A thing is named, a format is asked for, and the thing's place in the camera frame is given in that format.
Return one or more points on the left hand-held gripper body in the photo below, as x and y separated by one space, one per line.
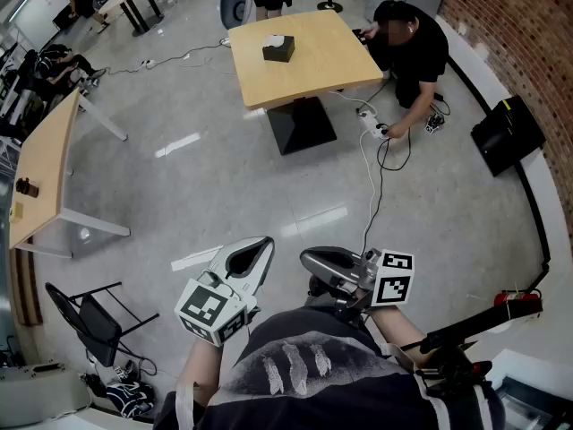
201 307

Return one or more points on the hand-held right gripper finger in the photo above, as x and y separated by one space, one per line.
331 278
344 253

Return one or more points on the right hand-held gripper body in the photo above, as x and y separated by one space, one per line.
394 285

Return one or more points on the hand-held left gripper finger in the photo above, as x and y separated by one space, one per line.
262 276
221 258

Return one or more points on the white tissue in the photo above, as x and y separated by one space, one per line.
274 40

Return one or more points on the person's right forearm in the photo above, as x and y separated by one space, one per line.
394 329

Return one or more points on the person's left forearm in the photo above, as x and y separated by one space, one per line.
197 365

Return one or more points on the black tissue box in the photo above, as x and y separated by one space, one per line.
279 53

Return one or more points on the person's right black shoe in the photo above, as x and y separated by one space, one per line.
320 287

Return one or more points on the black folding chair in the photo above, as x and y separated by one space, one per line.
96 325

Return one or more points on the blue white bag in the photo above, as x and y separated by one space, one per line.
130 399

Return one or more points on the person's dark printed shirt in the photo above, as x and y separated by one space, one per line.
313 397

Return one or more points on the red fire extinguisher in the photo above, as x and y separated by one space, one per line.
515 297

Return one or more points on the white power strip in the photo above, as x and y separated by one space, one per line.
371 123

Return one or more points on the small white black floor device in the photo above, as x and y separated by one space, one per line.
435 122

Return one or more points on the white equipment cabinet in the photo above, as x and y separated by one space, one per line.
40 392

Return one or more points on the black equipment case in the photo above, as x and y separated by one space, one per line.
506 137

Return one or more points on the light wooden square table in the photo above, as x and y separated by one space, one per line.
322 61

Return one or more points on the wooden side table white legs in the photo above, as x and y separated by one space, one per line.
42 168

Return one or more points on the small brown wooden object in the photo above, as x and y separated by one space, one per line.
27 187

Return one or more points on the white extension socket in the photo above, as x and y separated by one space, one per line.
149 63

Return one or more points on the small tan block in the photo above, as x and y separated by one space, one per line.
17 211

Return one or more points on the black handheld device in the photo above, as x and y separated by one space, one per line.
360 35

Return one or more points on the grey rounded shell device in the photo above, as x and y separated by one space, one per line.
235 5

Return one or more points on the black table pedestal base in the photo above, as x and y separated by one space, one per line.
300 123

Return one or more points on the black curved floor rail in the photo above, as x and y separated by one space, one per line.
535 208

